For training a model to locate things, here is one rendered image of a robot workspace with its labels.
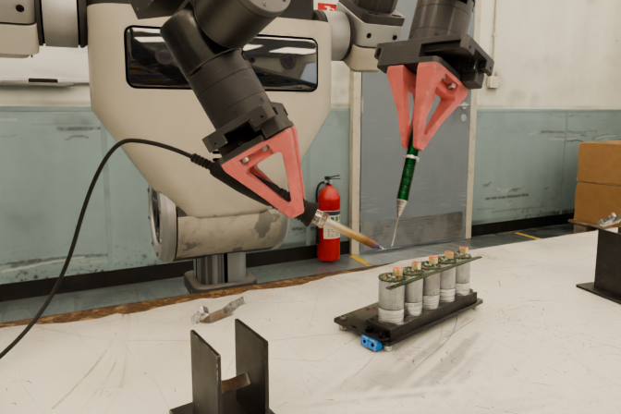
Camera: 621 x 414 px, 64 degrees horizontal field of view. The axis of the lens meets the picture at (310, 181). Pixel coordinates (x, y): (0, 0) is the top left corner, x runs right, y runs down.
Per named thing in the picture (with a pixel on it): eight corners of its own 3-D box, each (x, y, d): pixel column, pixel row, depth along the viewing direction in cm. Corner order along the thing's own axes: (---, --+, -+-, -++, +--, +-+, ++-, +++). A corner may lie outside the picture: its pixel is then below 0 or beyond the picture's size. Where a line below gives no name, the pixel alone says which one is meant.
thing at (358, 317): (388, 355, 44) (388, 342, 44) (333, 328, 50) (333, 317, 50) (483, 309, 55) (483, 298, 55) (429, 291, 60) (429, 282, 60)
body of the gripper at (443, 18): (463, 52, 44) (480, -26, 44) (370, 60, 51) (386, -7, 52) (493, 81, 48) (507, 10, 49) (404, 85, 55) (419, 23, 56)
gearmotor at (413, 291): (391, 319, 49) (392, 269, 48) (407, 312, 51) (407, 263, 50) (411, 327, 47) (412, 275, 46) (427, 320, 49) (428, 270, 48)
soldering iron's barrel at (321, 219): (371, 250, 47) (310, 221, 47) (379, 236, 47) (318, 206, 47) (372, 255, 46) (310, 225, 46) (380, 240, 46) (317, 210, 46)
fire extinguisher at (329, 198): (313, 256, 330) (313, 175, 323) (334, 253, 337) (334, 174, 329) (323, 262, 317) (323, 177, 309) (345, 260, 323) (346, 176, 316)
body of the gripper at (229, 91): (292, 119, 51) (255, 54, 50) (278, 120, 40) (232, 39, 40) (237, 150, 51) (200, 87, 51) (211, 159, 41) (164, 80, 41)
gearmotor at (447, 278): (425, 305, 53) (427, 258, 52) (439, 299, 54) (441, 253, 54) (445, 311, 51) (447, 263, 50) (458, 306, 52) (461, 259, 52)
